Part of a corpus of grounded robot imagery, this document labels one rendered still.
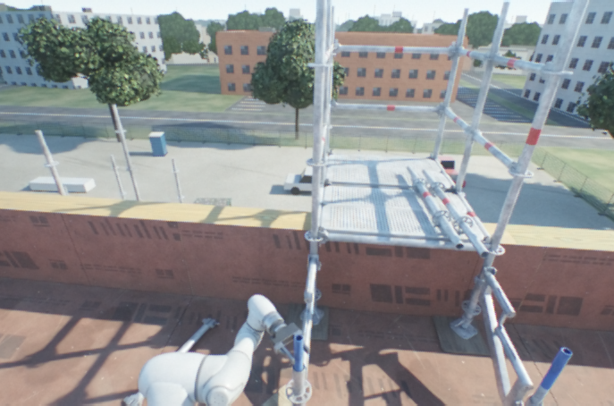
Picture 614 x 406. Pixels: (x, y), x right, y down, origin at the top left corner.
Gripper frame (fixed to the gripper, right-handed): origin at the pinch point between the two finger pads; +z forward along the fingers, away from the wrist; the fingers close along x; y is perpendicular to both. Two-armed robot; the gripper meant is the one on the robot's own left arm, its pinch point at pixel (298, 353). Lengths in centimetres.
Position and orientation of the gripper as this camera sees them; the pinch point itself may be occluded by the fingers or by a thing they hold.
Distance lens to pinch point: 149.6
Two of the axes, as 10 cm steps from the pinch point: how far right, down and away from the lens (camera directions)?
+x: 7.9, -2.9, 5.4
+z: 6.1, 3.9, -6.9
